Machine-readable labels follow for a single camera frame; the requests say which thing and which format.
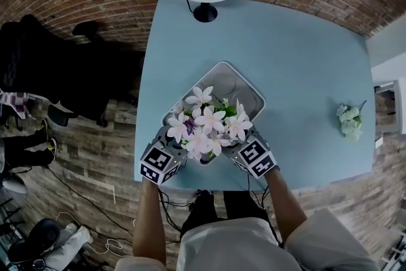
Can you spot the white flower bouquet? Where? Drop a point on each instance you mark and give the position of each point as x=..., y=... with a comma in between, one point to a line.
x=350, y=120

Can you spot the checkered tablecloth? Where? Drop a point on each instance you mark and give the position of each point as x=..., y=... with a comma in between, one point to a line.
x=16, y=101

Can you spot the person's left forearm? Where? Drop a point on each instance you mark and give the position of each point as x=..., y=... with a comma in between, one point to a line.
x=150, y=219

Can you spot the person's right forearm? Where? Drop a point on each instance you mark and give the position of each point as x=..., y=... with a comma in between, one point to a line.
x=282, y=203

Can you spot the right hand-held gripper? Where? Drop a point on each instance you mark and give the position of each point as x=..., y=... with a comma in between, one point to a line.
x=257, y=158

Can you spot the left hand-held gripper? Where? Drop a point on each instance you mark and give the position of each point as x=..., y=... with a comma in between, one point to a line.
x=157, y=162

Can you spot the person's white shirt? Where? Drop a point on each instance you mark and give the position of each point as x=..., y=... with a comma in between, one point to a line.
x=241, y=247

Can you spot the black round device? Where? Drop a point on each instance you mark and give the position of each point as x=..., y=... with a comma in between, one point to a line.
x=38, y=236

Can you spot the metal tray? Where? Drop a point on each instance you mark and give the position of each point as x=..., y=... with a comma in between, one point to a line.
x=234, y=85

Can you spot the pink artificial flower bouquet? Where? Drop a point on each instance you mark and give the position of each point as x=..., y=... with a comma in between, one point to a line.
x=206, y=123

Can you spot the person's black trousers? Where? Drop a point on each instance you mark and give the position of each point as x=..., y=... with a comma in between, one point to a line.
x=203, y=209

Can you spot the black office chair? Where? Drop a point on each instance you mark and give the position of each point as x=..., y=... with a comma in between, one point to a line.
x=47, y=73

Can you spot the white side shelf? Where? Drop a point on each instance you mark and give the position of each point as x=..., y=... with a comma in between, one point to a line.
x=388, y=111

